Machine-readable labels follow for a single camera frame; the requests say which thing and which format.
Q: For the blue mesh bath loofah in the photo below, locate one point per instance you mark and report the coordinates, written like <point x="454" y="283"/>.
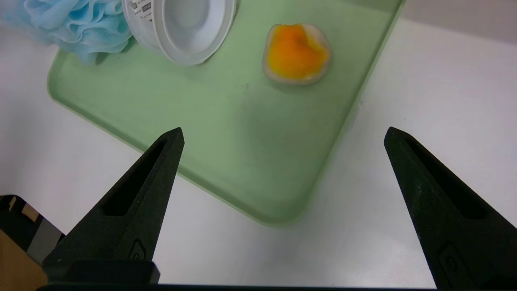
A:
<point x="76" y="24"/>

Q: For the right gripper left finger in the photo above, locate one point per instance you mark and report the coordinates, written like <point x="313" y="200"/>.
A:
<point x="121" y="230"/>

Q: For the light green plastic tray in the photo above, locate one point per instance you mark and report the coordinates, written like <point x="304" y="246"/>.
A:
<point x="242" y="133"/>

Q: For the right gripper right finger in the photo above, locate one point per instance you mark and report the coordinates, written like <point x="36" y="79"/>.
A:
<point x="456" y="234"/>

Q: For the white and orange egg toy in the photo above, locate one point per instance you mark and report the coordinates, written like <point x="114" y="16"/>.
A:
<point x="297" y="52"/>

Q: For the white tape roll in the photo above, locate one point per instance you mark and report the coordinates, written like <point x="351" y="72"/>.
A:
<point x="190" y="28"/>

